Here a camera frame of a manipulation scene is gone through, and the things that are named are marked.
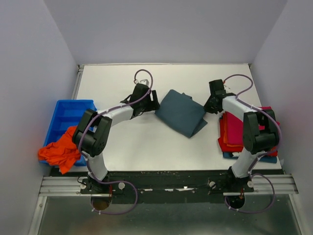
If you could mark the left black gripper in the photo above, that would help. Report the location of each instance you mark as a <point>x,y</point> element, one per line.
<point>154,105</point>

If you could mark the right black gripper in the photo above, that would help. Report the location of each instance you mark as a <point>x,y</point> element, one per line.
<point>208,108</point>

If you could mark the teal grey t-shirt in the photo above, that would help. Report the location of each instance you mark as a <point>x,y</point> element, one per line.
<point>181,113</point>

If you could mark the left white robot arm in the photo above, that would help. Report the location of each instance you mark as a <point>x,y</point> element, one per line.
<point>92,132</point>

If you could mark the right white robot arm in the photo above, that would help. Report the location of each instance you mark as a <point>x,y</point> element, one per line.
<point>261,132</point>

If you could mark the folded magenta t-shirt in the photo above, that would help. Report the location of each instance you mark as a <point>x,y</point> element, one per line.
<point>233,130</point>

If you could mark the folded orange t-shirt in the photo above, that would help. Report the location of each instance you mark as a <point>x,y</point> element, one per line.
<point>231,145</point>

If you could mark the folded red t-shirt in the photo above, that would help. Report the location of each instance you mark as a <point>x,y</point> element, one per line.
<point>223,144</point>

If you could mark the blue plastic bin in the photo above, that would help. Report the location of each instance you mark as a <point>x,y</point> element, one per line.
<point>67,113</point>

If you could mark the folded navy patterned t-shirt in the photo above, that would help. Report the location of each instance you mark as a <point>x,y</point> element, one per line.
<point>235,155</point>

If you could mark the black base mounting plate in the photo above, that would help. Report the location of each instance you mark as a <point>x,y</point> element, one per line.
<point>166,187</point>

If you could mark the crumpled orange t-shirt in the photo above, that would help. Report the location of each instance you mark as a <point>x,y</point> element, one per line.
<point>62,153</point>

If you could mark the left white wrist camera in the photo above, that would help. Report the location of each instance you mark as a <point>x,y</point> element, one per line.
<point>145,82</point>

